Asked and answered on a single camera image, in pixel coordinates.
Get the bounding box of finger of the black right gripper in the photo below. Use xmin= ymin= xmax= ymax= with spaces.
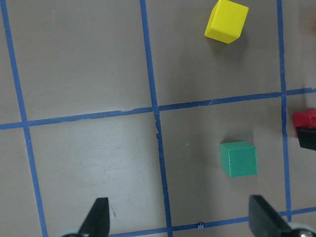
xmin=296 ymin=127 xmax=316 ymax=151

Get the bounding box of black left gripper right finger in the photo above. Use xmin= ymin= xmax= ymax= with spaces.
xmin=248 ymin=195 xmax=292 ymax=237

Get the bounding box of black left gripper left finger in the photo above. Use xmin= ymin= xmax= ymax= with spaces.
xmin=78 ymin=197 xmax=110 ymax=237

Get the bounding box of red wooden block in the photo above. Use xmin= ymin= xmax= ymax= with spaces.
xmin=292 ymin=109 xmax=316 ymax=138

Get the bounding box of green wooden block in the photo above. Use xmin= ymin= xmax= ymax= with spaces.
xmin=220 ymin=141 xmax=258 ymax=178

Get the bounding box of yellow wooden block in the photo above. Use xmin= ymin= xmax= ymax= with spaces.
xmin=204 ymin=0 xmax=249 ymax=44

